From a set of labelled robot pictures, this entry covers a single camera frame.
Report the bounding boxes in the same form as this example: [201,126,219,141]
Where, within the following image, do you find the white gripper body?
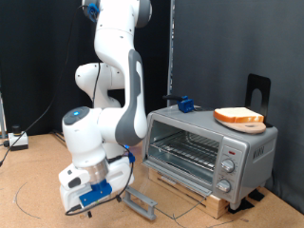
[59,155,136,213]

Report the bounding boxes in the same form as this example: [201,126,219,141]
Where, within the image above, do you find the glass oven door grey handle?
[122,160,214,221]

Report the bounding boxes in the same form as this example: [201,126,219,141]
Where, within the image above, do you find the small blue block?
[162,94,210,114]

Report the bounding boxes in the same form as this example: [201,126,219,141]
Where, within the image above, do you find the white bread slice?
[213,106,265,124]

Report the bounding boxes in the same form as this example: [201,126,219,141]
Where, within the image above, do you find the silver oven knob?
[220,158,236,174]
[216,179,232,194]

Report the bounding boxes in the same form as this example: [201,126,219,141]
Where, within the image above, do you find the silver toaster oven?
[141,104,279,210]

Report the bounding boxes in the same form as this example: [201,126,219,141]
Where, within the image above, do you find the wooden slatted block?
[147,162,231,220]

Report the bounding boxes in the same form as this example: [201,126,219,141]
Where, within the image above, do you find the white emergency stop button box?
[8,124,29,152]

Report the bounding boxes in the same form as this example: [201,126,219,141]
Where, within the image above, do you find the black foam pad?
[248,189,265,202]
[227,198,256,215]

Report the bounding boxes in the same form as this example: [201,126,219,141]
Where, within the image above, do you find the vertical metal pole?
[166,0,176,107]

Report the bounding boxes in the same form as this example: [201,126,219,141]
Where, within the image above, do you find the round wooden cutting board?
[214,117,267,135]

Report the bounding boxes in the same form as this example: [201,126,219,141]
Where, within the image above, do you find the black metal bookend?
[244,73,274,128]

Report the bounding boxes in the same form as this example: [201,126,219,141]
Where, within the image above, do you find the blue cable clip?
[125,151,137,164]
[85,3,101,23]

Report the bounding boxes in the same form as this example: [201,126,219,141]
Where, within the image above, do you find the wrist camera blue mount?
[79,180,113,208]

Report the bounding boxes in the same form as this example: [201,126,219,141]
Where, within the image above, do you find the plain black base cable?
[52,132,67,144]

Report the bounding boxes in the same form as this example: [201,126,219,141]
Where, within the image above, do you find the metal wire oven rack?
[150,131,221,172]

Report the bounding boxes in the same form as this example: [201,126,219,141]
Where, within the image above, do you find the black base cable silver connector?
[50,128,65,139]

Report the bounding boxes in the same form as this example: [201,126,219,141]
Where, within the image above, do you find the long black camera cable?
[0,3,136,217]

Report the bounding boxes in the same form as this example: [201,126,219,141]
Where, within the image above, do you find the grey metal frame post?
[0,91,7,139]

